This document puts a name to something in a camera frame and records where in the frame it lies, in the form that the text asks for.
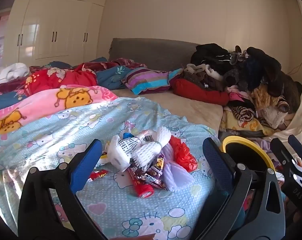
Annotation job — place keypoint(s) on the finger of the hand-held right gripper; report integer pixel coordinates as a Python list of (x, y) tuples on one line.
[(282, 157), (299, 150)]

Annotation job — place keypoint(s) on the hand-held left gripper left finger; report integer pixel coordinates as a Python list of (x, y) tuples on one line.
[(87, 162)]

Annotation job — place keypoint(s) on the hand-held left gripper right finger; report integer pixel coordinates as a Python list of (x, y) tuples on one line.
[(216, 162)]

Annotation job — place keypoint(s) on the small red wrapper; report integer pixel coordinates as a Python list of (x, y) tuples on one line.
[(98, 175)]

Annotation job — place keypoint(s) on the red plastic bag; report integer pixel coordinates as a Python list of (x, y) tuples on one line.
[(183, 155)]

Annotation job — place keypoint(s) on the black bin with yellow rim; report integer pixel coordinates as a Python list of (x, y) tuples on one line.
[(241, 139)]

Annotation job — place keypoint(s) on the white snack bag yellow edge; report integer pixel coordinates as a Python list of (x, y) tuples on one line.
[(121, 152)]

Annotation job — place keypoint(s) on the lavender foam net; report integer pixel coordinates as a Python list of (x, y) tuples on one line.
[(176, 177)]

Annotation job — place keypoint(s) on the small blue wrapper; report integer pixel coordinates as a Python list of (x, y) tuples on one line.
[(127, 135)]

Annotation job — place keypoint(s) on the brown candy wrapper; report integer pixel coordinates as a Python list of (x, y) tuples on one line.
[(146, 177), (158, 165)]

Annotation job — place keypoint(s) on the red jelly tube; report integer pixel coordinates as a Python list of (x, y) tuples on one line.
[(143, 190)]

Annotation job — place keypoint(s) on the white foam net bundle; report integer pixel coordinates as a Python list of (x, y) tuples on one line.
[(151, 147)]

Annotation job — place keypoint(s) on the lavender sweater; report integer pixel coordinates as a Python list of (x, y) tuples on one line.
[(264, 146)]

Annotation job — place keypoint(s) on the light blue cat print blanket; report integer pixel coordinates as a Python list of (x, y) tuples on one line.
[(66, 135)]

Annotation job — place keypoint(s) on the white fluffy cloth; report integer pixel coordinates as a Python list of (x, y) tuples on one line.
[(273, 117)]

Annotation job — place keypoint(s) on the yellow cartoon blanket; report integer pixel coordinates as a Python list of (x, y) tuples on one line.
[(241, 126)]

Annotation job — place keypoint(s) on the brown striped knit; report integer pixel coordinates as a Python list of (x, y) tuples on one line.
[(243, 112)]

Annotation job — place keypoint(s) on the tan shaggy garment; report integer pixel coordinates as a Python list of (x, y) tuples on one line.
[(266, 97)]

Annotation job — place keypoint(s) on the beige bed sheet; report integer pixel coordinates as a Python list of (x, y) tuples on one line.
[(186, 107)]

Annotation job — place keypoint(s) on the brown plush blanket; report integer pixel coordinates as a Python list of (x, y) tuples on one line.
[(291, 87)]

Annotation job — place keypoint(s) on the pink garment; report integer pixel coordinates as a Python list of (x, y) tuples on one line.
[(238, 95)]

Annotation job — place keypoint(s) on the red rolled cloth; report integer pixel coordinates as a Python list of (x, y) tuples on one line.
[(201, 92)]

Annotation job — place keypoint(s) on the pink cartoon blanket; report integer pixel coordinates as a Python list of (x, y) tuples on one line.
[(41, 102)]

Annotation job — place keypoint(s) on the dark brown garment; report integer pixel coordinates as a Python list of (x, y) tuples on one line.
[(203, 80)]

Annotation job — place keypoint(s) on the red floral quilt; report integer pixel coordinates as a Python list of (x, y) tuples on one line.
[(53, 80)]

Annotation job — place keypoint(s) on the black fleece garment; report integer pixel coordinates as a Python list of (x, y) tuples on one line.
[(268, 65)]

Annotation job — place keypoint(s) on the grey furry garment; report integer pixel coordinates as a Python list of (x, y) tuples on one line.
[(234, 72)]

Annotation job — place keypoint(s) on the navy fleece garment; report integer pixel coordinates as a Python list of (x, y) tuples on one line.
[(253, 70)]

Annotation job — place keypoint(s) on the white fleece garment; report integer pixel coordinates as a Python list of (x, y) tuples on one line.
[(198, 68)]

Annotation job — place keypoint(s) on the purple blue striped blanket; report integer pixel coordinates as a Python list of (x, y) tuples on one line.
[(148, 80)]

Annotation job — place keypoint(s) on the black jacket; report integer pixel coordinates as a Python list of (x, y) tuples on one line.
[(208, 55)]

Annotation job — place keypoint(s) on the grey headboard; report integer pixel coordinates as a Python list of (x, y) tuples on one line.
[(151, 52)]

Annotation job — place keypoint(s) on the cream wardrobe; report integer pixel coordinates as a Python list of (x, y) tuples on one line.
[(53, 30)]

